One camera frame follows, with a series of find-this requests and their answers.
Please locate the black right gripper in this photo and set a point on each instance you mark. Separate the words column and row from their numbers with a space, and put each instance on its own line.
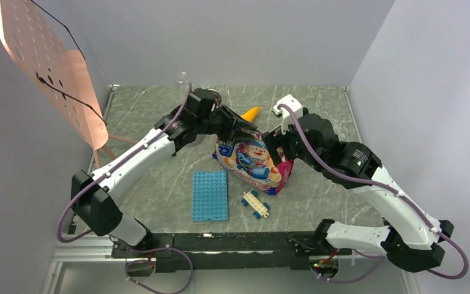
column 277, row 140

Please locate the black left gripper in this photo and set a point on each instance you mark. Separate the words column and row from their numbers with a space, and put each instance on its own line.
column 232, row 122

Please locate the yellow plastic scoop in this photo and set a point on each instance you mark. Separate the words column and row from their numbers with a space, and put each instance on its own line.
column 251, row 114

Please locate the pink pet food bag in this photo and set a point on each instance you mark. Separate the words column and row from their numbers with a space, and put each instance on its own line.
column 250, row 160

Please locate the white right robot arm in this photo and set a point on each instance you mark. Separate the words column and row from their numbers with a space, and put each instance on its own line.
column 410, row 239

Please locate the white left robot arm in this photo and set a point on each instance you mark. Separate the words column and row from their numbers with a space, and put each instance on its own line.
column 96, row 196

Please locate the far steel bowl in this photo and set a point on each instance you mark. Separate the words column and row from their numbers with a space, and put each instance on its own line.
column 218, row 97

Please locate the beige toy car blue wheels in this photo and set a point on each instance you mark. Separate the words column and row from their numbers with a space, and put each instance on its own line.
column 260, row 209

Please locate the blue studded building baseplate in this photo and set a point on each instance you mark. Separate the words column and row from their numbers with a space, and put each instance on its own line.
column 209, row 196

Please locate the pink perforated stand board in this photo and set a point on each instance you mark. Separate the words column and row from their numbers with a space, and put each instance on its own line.
column 61, row 74

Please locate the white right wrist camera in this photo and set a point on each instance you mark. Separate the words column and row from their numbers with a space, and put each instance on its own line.
column 288, row 109

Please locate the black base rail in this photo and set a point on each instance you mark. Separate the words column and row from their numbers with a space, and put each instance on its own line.
column 238, row 250

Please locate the aluminium frame rail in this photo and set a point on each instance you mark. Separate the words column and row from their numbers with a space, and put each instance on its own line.
column 86, row 265

